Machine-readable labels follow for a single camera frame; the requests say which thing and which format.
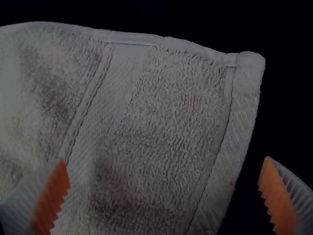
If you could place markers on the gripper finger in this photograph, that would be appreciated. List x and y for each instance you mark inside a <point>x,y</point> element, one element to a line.
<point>283,203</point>
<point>36,203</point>

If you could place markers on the pale towel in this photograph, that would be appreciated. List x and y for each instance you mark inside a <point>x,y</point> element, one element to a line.
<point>146,122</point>

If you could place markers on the black mat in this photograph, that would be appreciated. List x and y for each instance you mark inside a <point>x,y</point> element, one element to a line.
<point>288,98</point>

